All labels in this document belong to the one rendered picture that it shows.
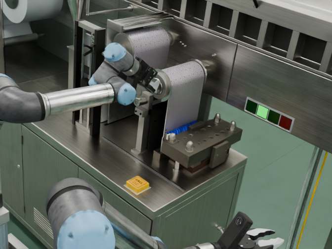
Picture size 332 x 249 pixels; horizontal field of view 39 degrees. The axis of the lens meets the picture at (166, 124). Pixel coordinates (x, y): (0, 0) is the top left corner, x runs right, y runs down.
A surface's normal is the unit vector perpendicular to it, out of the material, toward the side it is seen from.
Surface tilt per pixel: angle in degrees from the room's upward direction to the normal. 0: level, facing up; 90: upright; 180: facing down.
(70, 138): 0
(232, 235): 59
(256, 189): 0
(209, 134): 0
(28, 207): 90
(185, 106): 90
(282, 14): 90
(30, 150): 90
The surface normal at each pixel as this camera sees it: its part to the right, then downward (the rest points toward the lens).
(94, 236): 0.41, 0.37
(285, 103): -0.69, 0.28
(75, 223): -0.25, -0.73
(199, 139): 0.12, -0.87
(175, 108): 0.72, 0.41
